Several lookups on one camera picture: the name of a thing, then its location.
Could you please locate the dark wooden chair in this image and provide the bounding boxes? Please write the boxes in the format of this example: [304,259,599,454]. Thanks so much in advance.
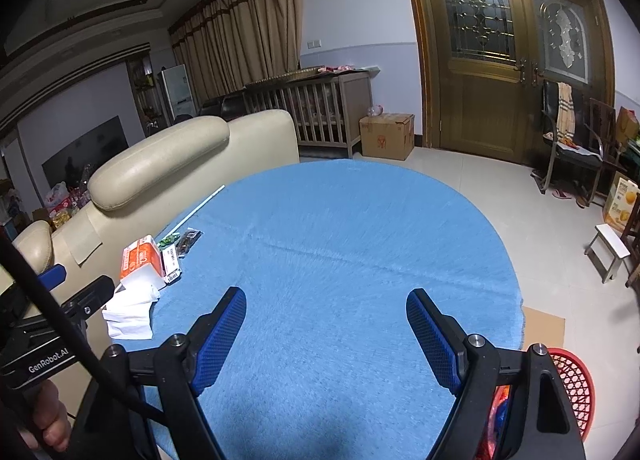
[585,98,626,171]

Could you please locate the dark display shelf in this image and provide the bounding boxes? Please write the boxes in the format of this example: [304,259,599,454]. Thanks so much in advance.
[127,58,166,133]

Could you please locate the white standing air conditioner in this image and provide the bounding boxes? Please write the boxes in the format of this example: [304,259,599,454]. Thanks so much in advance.
[159,64,197,122]

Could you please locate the black metal chair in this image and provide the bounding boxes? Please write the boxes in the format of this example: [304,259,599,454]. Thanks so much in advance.
[531,80,608,206]

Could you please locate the thin white rod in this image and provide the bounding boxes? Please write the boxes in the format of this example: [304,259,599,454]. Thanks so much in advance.
[162,185,226,240]

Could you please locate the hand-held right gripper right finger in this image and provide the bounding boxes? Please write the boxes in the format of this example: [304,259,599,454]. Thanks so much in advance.
[406,289,587,460]

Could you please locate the dark leather armchair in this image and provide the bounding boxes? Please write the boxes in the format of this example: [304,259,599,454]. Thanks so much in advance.
[199,93,250,122]

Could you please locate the beige striped curtains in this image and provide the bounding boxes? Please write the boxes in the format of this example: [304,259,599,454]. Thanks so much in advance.
[169,0,304,101]

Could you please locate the striped beige towel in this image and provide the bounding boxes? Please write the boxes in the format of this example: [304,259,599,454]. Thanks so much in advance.
[556,83,576,141]

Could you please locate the blue tablecloth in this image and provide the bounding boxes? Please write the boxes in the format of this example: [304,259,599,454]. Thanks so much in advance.
[137,157,526,460]

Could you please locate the dark snack packet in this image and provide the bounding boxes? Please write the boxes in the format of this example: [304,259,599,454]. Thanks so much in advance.
[176,227,203,257]

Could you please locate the flat cardboard sheet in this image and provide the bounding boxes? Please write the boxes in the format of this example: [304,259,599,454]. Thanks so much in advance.
[520,307,566,351]

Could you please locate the grey wooden crib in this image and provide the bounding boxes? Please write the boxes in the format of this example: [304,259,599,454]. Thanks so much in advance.
[244,71,373,158]

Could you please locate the orange white tissue pack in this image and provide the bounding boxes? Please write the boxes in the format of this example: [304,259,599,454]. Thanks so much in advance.
[119,235,168,288]

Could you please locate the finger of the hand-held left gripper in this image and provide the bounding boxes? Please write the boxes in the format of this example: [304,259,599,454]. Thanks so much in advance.
[59,275,116,326]
[36,263,68,292]

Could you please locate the white loose tissues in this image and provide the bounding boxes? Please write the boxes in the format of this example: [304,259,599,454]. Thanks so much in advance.
[101,281,162,341]

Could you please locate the black flat television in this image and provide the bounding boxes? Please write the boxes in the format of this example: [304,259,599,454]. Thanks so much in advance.
[41,115,132,186]

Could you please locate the person's left hand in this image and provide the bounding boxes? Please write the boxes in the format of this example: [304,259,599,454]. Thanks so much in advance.
[30,380,73,453]

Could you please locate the cream leather sofa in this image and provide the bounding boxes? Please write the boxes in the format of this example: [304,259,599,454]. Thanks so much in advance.
[0,109,301,356]

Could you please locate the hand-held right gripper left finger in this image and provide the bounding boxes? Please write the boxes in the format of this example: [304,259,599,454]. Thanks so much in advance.
[75,286,248,460]

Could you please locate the red plastic mesh basket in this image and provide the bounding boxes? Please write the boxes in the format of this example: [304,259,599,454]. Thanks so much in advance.
[475,347,597,460]

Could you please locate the white barcode box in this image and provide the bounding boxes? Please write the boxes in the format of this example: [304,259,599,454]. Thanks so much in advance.
[160,241,182,286]

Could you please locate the orange printed carton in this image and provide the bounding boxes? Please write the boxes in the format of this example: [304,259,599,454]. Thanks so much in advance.
[602,177,640,233]

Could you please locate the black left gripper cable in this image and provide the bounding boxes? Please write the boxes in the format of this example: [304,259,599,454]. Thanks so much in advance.
[0,227,168,428]

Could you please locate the plain brown cardboard box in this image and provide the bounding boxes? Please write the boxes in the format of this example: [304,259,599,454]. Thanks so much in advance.
[616,107,640,141]

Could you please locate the cream sofa headrest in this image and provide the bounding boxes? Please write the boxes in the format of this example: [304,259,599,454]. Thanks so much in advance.
[89,116,231,211]
[11,220,53,266]

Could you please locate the pair of slippers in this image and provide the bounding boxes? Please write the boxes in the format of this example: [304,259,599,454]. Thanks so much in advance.
[551,189,588,208]

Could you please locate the white wooden stool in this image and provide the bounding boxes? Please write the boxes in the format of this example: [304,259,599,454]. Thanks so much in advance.
[585,223,631,284]

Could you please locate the wooden double door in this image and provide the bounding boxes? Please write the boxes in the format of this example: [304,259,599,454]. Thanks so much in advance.
[397,0,617,166]

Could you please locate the brown cardboard box red mark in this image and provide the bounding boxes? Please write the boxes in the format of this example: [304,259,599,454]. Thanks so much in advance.
[359,113,416,162]

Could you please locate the pile of colourful packets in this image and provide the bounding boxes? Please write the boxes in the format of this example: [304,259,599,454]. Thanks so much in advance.
[30,163,96,231]

